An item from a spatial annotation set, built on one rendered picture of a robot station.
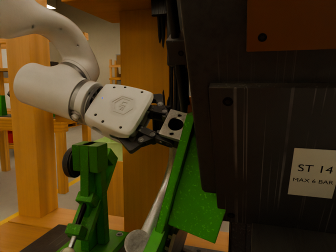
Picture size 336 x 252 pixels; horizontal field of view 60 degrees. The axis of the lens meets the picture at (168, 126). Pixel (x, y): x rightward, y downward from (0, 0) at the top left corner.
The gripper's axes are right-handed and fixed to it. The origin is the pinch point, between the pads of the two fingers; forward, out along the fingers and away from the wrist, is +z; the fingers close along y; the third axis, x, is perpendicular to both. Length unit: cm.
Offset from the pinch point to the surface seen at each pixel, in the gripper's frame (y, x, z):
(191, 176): -9.9, -7.0, 6.9
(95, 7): 26.9, 0.2, -31.8
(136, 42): 26.9, 8.0, -21.5
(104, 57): 639, 724, -557
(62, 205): 23, 266, -145
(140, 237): -18.2, 0.6, 2.5
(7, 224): -23, 47, -47
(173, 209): -13.8, -3.2, 6.0
